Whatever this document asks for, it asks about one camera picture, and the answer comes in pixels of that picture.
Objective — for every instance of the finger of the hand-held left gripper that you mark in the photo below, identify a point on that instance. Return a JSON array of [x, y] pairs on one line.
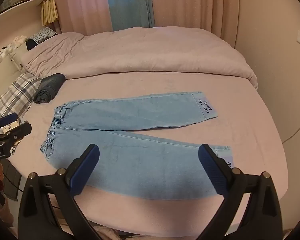
[[20, 130], [6, 119]]

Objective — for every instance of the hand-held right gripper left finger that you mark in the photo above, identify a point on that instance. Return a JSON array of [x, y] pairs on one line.
[[86, 170]]

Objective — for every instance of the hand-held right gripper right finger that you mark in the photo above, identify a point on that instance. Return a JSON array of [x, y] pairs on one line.
[[212, 170]]

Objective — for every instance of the light blue denim pants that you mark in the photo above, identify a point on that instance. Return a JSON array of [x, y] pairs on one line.
[[140, 160]]

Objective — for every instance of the plaid pillow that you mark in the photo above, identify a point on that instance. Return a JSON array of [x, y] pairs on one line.
[[15, 95]]

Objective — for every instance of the black ribbed bedside object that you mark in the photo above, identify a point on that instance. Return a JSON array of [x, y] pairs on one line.
[[11, 180]]

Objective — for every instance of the dark folded jeans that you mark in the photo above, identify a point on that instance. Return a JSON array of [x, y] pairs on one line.
[[50, 86]]

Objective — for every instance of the white spotted plush toy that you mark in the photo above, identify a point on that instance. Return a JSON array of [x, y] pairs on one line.
[[7, 48]]

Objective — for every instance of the checked dark pillow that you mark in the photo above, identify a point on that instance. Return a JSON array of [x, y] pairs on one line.
[[43, 34]]

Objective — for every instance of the beige fringed cloth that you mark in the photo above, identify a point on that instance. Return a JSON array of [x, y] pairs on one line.
[[49, 10]]

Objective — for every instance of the pink duvet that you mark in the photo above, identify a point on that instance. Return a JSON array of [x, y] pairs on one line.
[[152, 52]]

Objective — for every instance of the pink curtain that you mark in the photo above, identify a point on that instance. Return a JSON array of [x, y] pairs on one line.
[[82, 5], [192, 5]]

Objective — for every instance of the blue curtain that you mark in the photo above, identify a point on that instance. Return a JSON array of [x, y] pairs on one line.
[[128, 2]]

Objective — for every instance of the white wall shelf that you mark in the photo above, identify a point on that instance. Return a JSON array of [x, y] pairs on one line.
[[22, 8]]

